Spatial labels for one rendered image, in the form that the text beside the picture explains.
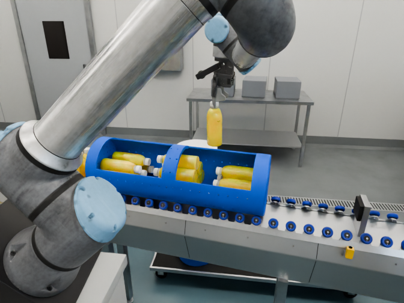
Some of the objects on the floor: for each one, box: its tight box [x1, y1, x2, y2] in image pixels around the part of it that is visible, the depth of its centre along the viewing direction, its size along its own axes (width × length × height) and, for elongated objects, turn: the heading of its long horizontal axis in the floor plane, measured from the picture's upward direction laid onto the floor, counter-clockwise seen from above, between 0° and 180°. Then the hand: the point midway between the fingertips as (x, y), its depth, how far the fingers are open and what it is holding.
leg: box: [116, 244, 133, 303], centre depth 195 cm, size 6×6×63 cm
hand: (214, 103), depth 133 cm, fingers closed on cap, 4 cm apart
